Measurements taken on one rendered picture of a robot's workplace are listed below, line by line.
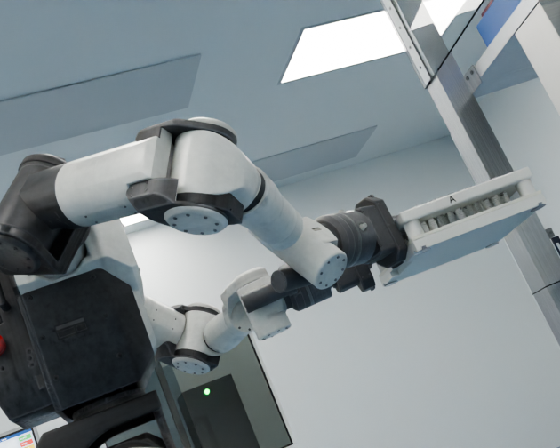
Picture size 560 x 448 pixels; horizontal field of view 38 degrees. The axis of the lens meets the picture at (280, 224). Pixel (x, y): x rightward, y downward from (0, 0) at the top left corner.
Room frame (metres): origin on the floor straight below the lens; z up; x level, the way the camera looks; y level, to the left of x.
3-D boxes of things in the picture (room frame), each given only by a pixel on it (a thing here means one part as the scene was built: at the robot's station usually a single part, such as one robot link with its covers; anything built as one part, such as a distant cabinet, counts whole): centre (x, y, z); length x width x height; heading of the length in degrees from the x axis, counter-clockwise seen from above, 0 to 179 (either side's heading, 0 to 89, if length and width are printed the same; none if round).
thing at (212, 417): (6.29, 1.22, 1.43); 1.38 x 0.01 x 1.16; 111
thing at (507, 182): (1.43, -0.28, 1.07); 0.25 x 0.24 x 0.02; 13
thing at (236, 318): (1.46, 0.11, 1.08); 0.13 x 0.07 x 0.09; 33
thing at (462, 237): (1.43, -0.28, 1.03); 0.24 x 0.24 x 0.02; 13
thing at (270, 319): (1.42, 0.06, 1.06); 0.11 x 0.11 x 0.11; 6
